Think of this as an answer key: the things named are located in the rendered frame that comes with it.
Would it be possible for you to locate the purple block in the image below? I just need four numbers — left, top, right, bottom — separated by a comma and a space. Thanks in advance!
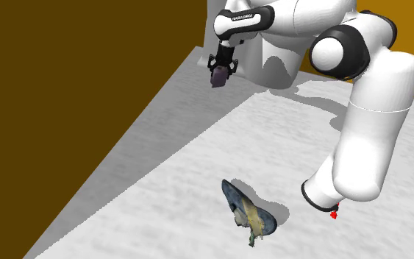
210, 65, 228, 89

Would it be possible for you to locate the blue shell-shaped object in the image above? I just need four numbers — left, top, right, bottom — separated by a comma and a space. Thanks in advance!
221, 179, 278, 248

